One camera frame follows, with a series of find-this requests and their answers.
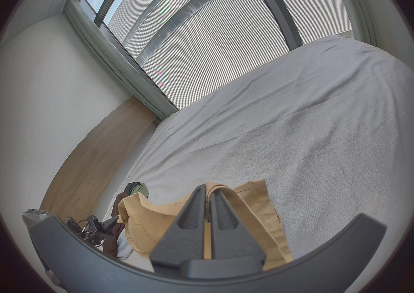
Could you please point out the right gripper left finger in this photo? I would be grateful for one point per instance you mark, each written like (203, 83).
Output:
(181, 240)

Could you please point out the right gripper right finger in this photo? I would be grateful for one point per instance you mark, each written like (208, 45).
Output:
(233, 240)

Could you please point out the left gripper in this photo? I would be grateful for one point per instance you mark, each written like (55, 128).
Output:
(105, 228)

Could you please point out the mustard yellow shorts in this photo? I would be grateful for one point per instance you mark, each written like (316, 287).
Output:
(152, 223)

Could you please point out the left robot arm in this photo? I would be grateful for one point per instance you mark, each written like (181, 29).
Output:
(79, 228)

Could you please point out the bed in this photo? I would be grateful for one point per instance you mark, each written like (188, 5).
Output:
(291, 117)

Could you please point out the brown waffle garment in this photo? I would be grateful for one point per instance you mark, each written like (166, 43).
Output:
(114, 243)

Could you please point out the white garment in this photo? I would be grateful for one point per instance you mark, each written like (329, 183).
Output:
(124, 249)

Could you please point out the black garment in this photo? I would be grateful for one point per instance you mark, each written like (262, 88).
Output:
(131, 186)

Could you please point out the green garment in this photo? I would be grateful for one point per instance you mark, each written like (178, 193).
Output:
(142, 191)

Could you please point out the grey-green curtain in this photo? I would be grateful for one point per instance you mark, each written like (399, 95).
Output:
(123, 65)
(359, 4)

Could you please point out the window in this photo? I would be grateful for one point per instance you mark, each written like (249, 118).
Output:
(220, 33)

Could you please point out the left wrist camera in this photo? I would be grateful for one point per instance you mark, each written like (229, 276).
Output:
(92, 220)

